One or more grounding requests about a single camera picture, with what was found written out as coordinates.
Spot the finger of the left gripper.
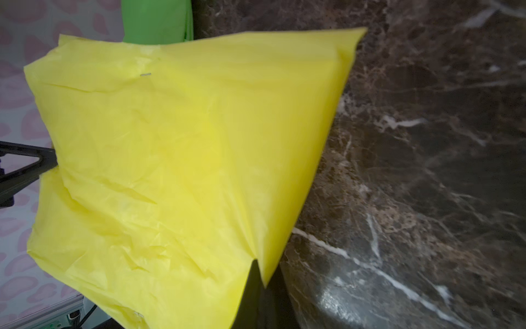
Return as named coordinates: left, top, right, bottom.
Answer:
left=1, top=141, right=58, bottom=208

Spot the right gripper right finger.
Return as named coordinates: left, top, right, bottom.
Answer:
left=264, top=267, right=300, bottom=329

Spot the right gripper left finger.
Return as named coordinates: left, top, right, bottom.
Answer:
left=231, top=260, right=265, bottom=329

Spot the golden yellow raincoat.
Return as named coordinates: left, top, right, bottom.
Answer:
left=24, top=27, right=367, bottom=328

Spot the green raincoat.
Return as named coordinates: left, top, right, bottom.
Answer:
left=121, top=0, right=194, bottom=45

